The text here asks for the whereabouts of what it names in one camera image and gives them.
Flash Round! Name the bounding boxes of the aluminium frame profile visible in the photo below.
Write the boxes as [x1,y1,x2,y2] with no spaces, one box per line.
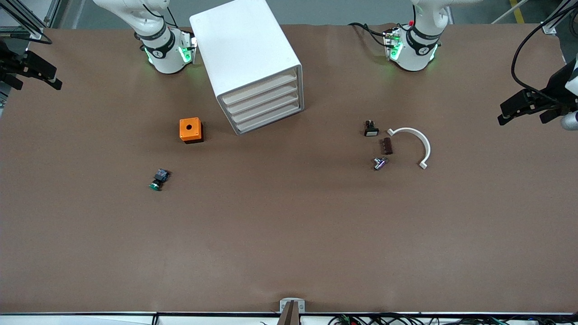
[0,0,61,43]
[541,0,572,35]

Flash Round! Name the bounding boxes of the black cable bundle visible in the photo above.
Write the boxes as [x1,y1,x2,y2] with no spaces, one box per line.
[327,313,578,325]

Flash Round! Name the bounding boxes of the green mushroom push button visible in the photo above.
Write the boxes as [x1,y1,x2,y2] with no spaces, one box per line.
[149,168,170,191]

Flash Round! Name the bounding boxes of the orange button enclosure box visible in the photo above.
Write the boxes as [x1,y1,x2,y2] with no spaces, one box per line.
[179,117,204,144]

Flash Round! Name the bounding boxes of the white drawer cabinet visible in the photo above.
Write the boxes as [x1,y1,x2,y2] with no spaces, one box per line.
[189,0,304,136]

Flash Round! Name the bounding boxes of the silver metal bracket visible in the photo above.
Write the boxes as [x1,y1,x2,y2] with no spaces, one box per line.
[280,298,306,314]

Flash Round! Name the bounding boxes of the white curved plastic bracket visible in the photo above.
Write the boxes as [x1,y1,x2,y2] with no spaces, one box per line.
[387,127,431,170]

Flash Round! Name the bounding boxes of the black base power cable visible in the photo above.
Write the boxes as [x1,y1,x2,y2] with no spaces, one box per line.
[348,22,390,48]

